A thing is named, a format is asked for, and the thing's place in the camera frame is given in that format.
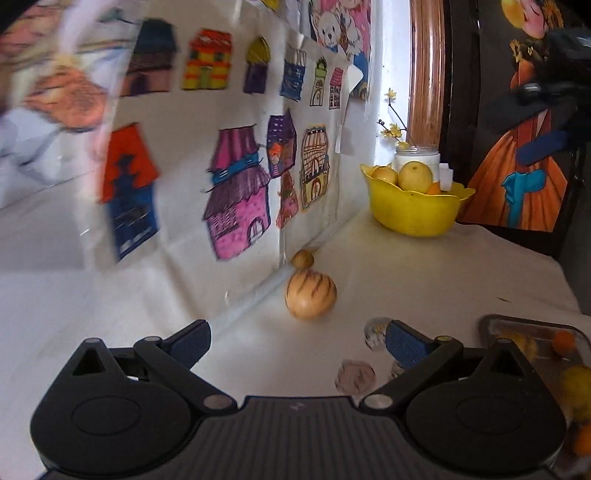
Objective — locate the small yellow pear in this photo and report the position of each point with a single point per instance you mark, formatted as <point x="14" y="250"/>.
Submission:
<point x="384" y="175"/>

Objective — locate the orange sketch drawing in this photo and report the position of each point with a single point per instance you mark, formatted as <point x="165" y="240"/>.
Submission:
<point x="51" y="69"/>

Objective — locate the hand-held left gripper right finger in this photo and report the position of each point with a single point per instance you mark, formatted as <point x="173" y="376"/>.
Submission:
<point x="407" y="345"/>

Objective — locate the yellow-brown fruit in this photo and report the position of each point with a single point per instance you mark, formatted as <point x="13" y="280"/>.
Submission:
<point x="526" y="344"/>

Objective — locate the white dog poster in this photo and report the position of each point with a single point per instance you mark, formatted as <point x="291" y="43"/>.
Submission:
<point x="341" y="32"/>

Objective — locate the small orange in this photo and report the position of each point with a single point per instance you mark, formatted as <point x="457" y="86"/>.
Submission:
<point x="564" y="343"/>
<point x="584" y="438"/>

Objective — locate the white jar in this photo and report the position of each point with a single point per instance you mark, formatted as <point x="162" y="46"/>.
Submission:
<point x="418" y="154"/>

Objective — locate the yellow plastic bowl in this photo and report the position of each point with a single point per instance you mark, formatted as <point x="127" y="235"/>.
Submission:
<point x="415" y="212"/>

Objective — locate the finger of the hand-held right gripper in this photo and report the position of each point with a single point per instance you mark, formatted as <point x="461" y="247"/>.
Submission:
<point x="531" y="94"/>
<point x="542" y="146"/>

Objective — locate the yellow flower twigs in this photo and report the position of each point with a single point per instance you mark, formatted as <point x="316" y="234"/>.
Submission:
<point x="392" y="124"/>

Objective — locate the clear tray with fruits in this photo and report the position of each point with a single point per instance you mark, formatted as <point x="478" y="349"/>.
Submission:
<point x="545" y="330"/>

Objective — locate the pale striped pepino melon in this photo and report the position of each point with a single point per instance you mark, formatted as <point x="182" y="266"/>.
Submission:
<point x="310" y="295"/>

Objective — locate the colourful houses drawing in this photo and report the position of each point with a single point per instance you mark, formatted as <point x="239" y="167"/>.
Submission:
<point x="240" y="184"/>

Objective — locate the small white box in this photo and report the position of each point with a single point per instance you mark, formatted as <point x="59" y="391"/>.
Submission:
<point x="446" y="176"/>

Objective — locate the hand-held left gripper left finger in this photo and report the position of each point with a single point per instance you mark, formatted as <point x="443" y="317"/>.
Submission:
<point x="191" y="342"/>

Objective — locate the wooden post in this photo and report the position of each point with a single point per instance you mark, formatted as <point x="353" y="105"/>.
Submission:
<point x="427" y="69"/>

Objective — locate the orange in yellow bowl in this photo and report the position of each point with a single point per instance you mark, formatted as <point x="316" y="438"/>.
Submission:
<point x="434" y="188"/>

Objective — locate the large yellow pear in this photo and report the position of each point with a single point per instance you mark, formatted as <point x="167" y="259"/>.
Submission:
<point x="415" y="176"/>

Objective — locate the small brown round fruit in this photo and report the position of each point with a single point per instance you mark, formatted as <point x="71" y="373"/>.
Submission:
<point x="302" y="259"/>

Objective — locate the large yellow-green mango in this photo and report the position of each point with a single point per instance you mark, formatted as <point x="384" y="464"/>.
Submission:
<point x="579" y="392"/>

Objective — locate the orange dress figure poster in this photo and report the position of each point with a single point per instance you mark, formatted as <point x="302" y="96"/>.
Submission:
<point x="517" y="161"/>

